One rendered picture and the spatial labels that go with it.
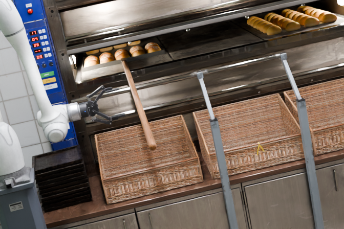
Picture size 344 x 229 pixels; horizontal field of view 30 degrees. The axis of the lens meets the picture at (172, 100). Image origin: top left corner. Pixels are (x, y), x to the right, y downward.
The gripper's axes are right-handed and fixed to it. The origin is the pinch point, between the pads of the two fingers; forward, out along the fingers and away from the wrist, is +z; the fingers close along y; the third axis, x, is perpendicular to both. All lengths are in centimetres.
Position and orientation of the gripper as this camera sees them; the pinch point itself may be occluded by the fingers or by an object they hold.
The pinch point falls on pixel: (120, 101)
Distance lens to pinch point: 321.6
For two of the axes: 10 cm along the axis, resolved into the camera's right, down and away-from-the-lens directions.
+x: 1.3, 2.3, -9.6
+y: 1.9, 9.5, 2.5
